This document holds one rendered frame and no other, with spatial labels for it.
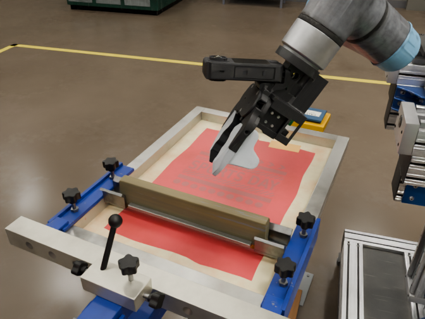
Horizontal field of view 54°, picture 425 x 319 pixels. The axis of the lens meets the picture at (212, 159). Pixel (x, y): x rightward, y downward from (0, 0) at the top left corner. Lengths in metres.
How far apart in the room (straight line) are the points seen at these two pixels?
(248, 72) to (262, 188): 0.68
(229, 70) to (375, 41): 0.21
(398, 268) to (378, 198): 0.86
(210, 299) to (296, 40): 0.49
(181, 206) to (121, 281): 0.29
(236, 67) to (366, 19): 0.19
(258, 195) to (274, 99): 0.64
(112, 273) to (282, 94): 0.47
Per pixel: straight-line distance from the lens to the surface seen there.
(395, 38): 0.68
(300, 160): 1.39
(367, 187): 3.03
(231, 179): 1.27
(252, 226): 0.98
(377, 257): 2.21
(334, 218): 2.70
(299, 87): 0.63
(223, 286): 0.92
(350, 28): 0.62
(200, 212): 1.02
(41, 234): 1.03
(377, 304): 2.01
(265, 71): 0.60
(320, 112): 1.68
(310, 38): 0.60
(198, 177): 1.28
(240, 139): 0.60
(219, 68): 0.59
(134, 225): 1.12
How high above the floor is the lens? 1.69
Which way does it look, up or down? 33 degrees down
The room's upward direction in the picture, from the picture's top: straight up
